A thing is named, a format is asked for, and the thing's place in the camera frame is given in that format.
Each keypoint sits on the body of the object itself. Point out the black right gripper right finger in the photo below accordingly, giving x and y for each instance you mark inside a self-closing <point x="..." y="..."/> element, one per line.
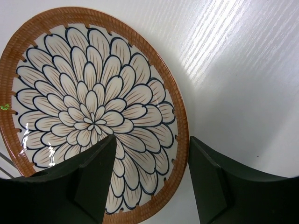
<point x="229" y="192"/>

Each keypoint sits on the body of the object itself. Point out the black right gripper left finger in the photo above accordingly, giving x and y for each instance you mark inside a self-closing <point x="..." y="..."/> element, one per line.
<point x="71" y="192"/>

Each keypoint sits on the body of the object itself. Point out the floral plate brown rim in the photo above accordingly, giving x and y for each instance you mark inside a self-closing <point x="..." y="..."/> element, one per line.
<point x="71" y="76"/>

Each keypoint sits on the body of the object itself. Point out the grey wire dish rack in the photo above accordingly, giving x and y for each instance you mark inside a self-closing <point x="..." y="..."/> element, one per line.
<point x="7" y="168"/>

